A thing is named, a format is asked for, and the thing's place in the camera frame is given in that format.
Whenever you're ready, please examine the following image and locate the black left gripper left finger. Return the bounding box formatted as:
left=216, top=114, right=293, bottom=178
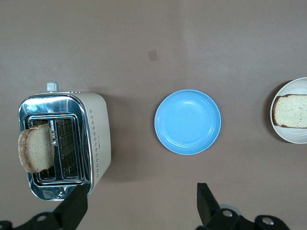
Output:
left=0, top=183, right=89, bottom=230

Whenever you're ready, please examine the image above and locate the brown bread slice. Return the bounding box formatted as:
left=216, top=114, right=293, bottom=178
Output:
left=272, top=93, right=307, bottom=129
left=18, top=123, right=55, bottom=173

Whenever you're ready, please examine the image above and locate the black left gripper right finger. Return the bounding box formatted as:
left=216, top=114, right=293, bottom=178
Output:
left=196, top=183, right=292, bottom=230

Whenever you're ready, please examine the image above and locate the beige plate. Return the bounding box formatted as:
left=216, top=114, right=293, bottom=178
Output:
left=270, top=77, right=307, bottom=144

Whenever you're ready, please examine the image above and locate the blue plate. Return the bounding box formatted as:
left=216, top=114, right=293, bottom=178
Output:
left=154, top=89, right=222, bottom=155

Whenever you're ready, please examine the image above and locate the cream and chrome toaster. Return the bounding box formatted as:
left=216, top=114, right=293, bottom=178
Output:
left=18, top=81, right=112, bottom=202

